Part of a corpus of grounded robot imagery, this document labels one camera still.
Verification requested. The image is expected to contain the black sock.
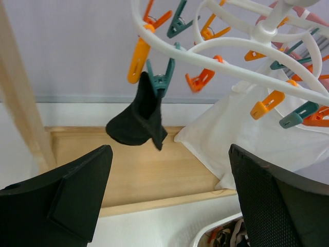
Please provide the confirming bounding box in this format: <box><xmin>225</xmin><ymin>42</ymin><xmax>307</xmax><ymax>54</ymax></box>
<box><xmin>105</xmin><ymin>72</ymin><xmax>168</xmax><ymax>151</ymax></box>

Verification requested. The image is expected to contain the white plastic clip hanger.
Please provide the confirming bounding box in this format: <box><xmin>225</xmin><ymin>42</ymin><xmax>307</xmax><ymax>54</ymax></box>
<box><xmin>131</xmin><ymin>1</ymin><xmax>328</xmax><ymax>106</ymax></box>

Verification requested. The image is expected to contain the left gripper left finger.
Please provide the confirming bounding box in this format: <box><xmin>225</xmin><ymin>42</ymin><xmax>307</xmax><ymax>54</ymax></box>
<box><xmin>1</xmin><ymin>145</ymin><xmax>113</xmax><ymax>246</ymax></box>

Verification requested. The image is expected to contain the orange clothes peg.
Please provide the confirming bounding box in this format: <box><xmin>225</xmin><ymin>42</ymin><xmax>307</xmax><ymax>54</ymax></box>
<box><xmin>185</xmin><ymin>68</ymin><xmax>215</xmax><ymax>93</ymax></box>
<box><xmin>127</xmin><ymin>36</ymin><xmax>151</xmax><ymax>84</ymax></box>
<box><xmin>142</xmin><ymin>0</ymin><xmax>173</xmax><ymax>30</ymax></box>
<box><xmin>250</xmin><ymin>90</ymin><xmax>285</xmax><ymax>120</ymax></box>

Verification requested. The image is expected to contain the argyle patterned socks pile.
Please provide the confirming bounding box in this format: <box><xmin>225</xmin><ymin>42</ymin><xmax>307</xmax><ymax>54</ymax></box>
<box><xmin>213</xmin><ymin>218</ymin><xmax>250</xmax><ymax>247</ymax></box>

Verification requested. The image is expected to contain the white mesh laundry bag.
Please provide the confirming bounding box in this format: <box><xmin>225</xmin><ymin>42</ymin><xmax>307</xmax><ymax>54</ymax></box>
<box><xmin>174</xmin><ymin>81</ymin><xmax>328</xmax><ymax>190</ymax></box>

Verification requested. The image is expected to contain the white plastic laundry basket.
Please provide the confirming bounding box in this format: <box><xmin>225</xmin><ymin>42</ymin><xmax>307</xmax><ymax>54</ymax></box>
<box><xmin>189</xmin><ymin>213</ymin><xmax>242</xmax><ymax>247</ymax></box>

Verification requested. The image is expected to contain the wooden clothes rack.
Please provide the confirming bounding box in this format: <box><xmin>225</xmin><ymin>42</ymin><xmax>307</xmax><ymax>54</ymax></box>
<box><xmin>1</xmin><ymin>1</ymin><xmax>234</xmax><ymax>216</ymax></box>

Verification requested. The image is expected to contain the teal clothes peg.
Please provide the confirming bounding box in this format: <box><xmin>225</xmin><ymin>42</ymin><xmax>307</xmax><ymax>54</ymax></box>
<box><xmin>279</xmin><ymin>101</ymin><xmax>320</xmax><ymax>129</ymax></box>
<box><xmin>146</xmin><ymin>58</ymin><xmax>175</xmax><ymax>98</ymax></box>

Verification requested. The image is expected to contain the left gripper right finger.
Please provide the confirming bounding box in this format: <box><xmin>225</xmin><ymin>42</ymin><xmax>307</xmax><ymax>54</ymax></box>
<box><xmin>228</xmin><ymin>144</ymin><xmax>328</xmax><ymax>246</ymax></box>

